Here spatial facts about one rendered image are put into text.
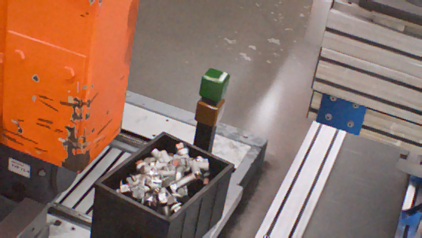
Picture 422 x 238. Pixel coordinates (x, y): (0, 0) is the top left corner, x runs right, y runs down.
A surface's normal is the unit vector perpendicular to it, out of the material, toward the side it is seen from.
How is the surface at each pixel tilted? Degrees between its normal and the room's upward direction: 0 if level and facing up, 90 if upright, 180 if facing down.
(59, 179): 90
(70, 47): 90
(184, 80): 0
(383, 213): 0
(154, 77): 0
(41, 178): 90
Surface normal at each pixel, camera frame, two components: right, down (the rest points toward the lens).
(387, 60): -0.32, 0.46
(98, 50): 0.92, 0.32
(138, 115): 0.16, -0.84
